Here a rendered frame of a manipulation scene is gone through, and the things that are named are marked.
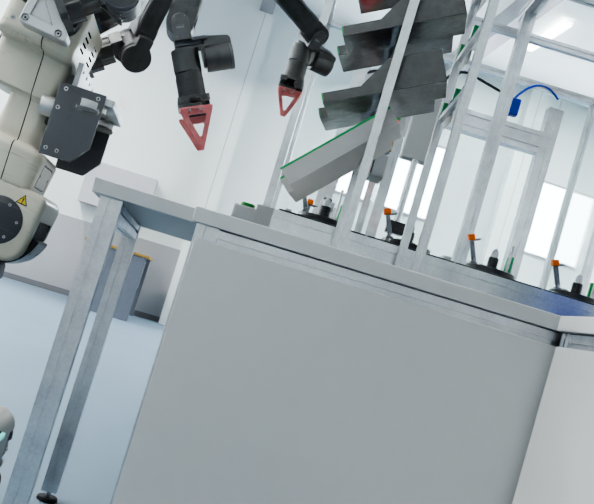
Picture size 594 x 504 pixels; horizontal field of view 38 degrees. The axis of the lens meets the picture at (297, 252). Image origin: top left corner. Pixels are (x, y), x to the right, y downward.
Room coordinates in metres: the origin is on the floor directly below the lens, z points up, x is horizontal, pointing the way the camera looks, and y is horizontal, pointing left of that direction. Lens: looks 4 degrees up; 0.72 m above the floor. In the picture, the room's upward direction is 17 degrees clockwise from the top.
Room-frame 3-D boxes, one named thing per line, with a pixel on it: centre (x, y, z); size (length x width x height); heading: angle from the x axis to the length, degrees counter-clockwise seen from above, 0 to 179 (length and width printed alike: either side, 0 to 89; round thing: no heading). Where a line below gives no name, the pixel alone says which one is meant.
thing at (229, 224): (2.42, -0.49, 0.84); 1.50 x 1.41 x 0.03; 0
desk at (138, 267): (11.66, 2.25, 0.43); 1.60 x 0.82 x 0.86; 7
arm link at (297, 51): (2.37, 0.14, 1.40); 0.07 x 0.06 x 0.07; 125
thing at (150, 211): (2.18, 0.12, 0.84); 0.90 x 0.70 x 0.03; 7
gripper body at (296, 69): (2.37, 0.15, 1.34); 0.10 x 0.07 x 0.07; 0
